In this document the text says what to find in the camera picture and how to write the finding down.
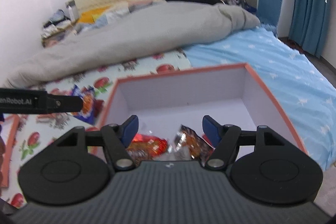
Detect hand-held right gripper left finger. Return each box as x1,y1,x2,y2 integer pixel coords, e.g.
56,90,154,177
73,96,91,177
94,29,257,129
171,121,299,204
54,115,139,171

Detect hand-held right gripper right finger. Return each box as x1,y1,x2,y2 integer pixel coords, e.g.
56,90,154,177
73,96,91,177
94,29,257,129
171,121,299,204
202,115,289,171

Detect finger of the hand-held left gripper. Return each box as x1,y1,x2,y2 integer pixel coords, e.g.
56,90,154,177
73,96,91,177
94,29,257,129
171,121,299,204
47,94,85,113

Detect brown clear snack packet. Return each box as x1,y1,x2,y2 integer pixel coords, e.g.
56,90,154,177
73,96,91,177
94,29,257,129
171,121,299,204
173,124,214,162

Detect blue snack packet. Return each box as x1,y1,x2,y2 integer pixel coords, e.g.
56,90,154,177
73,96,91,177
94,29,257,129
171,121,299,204
71,84,97,125

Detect orange-red snack packet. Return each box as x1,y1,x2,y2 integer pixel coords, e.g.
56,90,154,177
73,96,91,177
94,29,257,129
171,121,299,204
125,132,169,162

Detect orange cardboard box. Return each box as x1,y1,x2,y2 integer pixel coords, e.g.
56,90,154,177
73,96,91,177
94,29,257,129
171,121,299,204
96,63,309,162

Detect fruit-print bed mat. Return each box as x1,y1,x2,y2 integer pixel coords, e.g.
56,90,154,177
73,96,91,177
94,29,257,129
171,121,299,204
0,48,194,209

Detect orange box lid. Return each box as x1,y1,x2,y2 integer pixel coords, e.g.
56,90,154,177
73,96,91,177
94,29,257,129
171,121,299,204
0,115,21,188

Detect cluttered bedside table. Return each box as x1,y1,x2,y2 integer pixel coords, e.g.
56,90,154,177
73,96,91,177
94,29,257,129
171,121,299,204
41,21,79,47

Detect pile of clothes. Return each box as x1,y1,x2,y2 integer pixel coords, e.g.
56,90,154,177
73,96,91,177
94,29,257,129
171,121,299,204
42,9,73,38

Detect blue star-print bedsheet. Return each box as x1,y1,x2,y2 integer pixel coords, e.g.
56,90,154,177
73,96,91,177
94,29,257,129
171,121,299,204
184,26,336,166

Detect grey duvet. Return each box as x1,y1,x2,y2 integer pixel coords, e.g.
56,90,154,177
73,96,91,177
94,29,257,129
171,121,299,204
5,0,261,88

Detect yellow cloth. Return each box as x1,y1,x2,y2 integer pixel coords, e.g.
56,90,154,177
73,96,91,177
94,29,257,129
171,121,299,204
77,5,113,24

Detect white bottle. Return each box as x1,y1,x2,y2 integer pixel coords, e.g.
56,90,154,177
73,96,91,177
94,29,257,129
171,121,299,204
66,0,78,21

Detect red slippers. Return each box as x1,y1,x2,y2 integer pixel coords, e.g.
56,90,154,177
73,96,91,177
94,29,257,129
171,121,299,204
284,40,300,51

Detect blue tray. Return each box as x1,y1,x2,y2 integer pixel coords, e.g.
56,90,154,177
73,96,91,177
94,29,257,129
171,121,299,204
240,1,258,13

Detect blue covered chair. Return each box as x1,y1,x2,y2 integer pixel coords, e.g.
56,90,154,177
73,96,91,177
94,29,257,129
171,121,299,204
256,0,285,33

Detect blue curtain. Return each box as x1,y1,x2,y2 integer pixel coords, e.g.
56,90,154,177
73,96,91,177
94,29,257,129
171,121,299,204
287,0,336,58

